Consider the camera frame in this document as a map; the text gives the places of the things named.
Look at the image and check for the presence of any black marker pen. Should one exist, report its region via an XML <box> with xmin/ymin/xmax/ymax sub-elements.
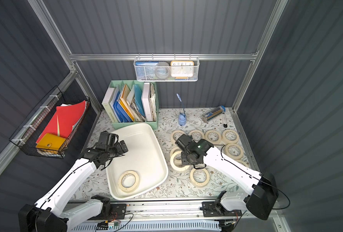
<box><xmin>222</xmin><ymin>113</ymin><xmax>228</xmax><ymax>128</ymax></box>

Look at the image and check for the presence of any white plastic storage tray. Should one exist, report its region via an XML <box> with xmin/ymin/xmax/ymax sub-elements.
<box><xmin>106</xmin><ymin>123</ymin><xmax>169</xmax><ymax>201</ymax></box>

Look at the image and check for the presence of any grey tape roll in basket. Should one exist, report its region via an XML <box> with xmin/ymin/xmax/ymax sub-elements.
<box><xmin>155</xmin><ymin>61</ymin><xmax>170</xmax><ymax>80</ymax></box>

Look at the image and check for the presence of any clear pencil jar blue lid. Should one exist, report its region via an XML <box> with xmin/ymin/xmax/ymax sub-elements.
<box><xmin>201</xmin><ymin>105</ymin><xmax>226</xmax><ymax>123</ymax></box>

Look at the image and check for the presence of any green desktop file organizer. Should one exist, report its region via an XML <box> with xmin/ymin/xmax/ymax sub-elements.
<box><xmin>103</xmin><ymin>79</ymin><xmax>160</xmax><ymax>130</ymax></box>

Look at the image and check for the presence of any masking tape roll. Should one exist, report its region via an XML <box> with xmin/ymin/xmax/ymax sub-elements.
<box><xmin>170</xmin><ymin>130</ymin><xmax>186</xmax><ymax>144</ymax></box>
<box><xmin>189</xmin><ymin>168</ymin><xmax>210</xmax><ymax>188</ymax></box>
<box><xmin>224</xmin><ymin>143</ymin><xmax>244</xmax><ymax>160</ymax></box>
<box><xmin>118</xmin><ymin>170</ymin><xmax>140</xmax><ymax>193</ymax></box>
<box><xmin>170</xmin><ymin>151</ymin><xmax>190</xmax><ymax>172</ymax></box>
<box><xmin>205</xmin><ymin>130</ymin><xmax>222</xmax><ymax>145</ymax></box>
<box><xmin>188</xmin><ymin>130</ymin><xmax>205</xmax><ymax>142</ymax></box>
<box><xmin>236</xmin><ymin>159</ymin><xmax>250</xmax><ymax>168</ymax></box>
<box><xmin>170</xmin><ymin>147</ymin><xmax>182</xmax><ymax>157</ymax></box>
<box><xmin>222</xmin><ymin>130</ymin><xmax>240</xmax><ymax>144</ymax></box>

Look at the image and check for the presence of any yellow white clock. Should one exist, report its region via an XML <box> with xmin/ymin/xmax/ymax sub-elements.
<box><xmin>170</xmin><ymin>61</ymin><xmax>195</xmax><ymax>79</ymax></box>

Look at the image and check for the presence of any red folder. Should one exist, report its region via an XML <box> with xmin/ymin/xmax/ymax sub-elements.
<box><xmin>36</xmin><ymin>101</ymin><xmax>89</xmax><ymax>144</ymax></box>

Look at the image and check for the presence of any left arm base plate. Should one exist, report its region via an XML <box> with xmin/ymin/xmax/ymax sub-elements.
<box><xmin>89</xmin><ymin>204</ymin><xmax>127</xmax><ymax>220</ymax></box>

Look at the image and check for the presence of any white binder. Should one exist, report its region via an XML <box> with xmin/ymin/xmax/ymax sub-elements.
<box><xmin>141</xmin><ymin>83</ymin><xmax>154</xmax><ymax>122</ymax></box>

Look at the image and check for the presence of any blue box in basket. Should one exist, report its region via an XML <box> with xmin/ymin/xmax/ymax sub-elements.
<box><xmin>134</xmin><ymin>61</ymin><xmax>159</xmax><ymax>82</ymax></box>

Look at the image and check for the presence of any orange folder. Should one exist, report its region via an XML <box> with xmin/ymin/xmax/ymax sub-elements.
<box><xmin>119</xmin><ymin>84</ymin><xmax>135</xmax><ymax>122</ymax></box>

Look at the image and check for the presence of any cream workspace book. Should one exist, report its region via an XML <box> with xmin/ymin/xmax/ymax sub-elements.
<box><xmin>102</xmin><ymin>87</ymin><xmax>118</xmax><ymax>123</ymax></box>

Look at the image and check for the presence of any white wire hanging basket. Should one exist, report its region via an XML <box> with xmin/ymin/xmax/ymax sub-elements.
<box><xmin>133</xmin><ymin>56</ymin><xmax>200</xmax><ymax>82</ymax></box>

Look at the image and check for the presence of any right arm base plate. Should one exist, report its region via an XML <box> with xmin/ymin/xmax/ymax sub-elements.
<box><xmin>199</xmin><ymin>202</ymin><xmax>243</xmax><ymax>218</ymax></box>

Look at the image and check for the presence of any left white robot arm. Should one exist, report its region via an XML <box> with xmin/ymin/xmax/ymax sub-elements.
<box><xmin>18</xmin><ymin>131</ymin><xmax>128</xmax><ymax>232</ymax></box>

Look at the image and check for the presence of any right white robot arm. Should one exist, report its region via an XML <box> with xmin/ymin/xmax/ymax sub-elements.
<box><xmin>175</xmin><ymin>134</ymin><xmax>279</xmax><ymax>220</ymax></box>

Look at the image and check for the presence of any black wire side basket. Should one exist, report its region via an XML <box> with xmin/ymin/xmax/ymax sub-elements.
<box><xmin>9</xmin><ymin>86</ymin><xmax>91</xmax><ymax>159</ymax></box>

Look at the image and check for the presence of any blue folder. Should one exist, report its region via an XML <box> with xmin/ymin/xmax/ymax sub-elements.
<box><xmin>113</xmin><ymin>88</ymin><xmax>132</xmax><ymax>123</ymax></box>

